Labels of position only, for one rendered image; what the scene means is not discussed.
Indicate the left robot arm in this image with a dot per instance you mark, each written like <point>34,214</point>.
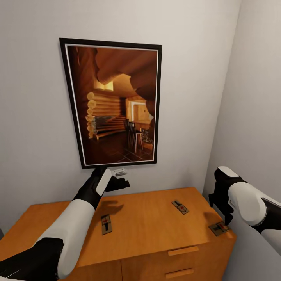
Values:
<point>55,254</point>

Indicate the cabinet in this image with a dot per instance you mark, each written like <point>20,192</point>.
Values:
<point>151,240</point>

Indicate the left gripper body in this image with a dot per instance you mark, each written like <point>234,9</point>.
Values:
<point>119,184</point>

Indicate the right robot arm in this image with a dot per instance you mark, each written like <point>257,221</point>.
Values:
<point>254,207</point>

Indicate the mousetrap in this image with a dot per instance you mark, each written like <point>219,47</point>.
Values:
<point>106,224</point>
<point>219,228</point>
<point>180,207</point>

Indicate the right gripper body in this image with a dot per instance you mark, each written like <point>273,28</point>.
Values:
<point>221,202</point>

